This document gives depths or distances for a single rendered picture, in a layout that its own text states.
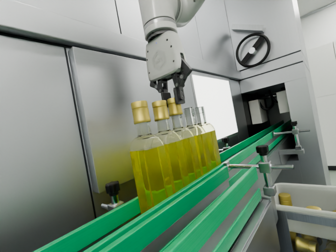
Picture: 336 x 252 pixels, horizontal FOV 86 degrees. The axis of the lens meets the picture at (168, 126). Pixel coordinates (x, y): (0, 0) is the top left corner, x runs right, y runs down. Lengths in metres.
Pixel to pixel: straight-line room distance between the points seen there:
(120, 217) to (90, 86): 0.30
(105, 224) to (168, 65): 0.35
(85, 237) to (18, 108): 0.27
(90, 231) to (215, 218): 0.21
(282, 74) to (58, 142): 1.24
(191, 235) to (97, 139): 0.29
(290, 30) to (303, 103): 0.44
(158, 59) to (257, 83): 1.00
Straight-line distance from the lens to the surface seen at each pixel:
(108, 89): 0.50
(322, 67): 4.11
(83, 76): 0.48
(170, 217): 0.34
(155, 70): 0.47
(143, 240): 0.31
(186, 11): 0.57
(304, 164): 1.39
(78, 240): 0.37
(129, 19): 0.70
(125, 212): 0.40
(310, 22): 4.76
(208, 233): 0.30
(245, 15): 1.51
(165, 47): 0.46
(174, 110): 0.45
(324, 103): 4.08
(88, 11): 0.61
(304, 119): 1.34
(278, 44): 1.40
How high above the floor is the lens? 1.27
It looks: level
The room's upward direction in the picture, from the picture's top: 10 degrees counter-clockwise
